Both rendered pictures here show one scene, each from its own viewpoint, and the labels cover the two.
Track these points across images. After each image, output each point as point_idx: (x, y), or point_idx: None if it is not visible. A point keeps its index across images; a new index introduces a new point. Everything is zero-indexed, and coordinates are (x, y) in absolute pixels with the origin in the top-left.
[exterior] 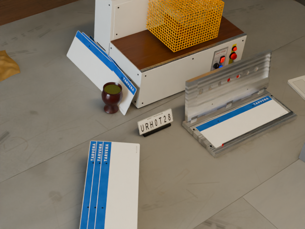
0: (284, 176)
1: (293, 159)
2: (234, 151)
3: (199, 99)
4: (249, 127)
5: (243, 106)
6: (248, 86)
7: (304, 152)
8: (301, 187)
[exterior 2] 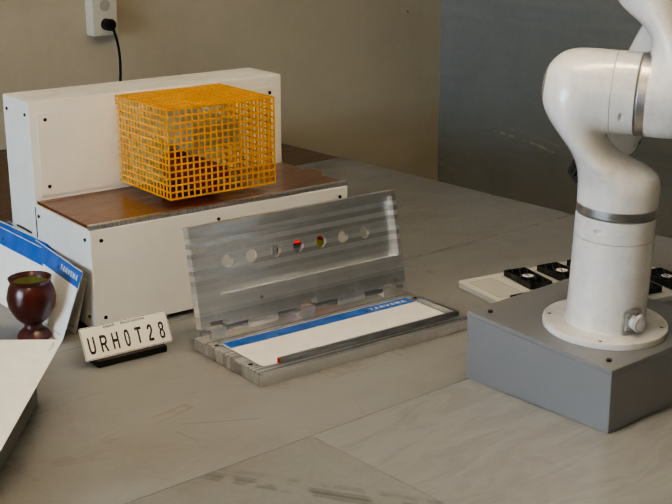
0: (426, 404)
1: (453, 379)
2: (310, 376)
3: (226, 280)
4: (351, 337)
5: (345, 313)
6: (349, 268)
7: (472, 355)
8: (465, 416)
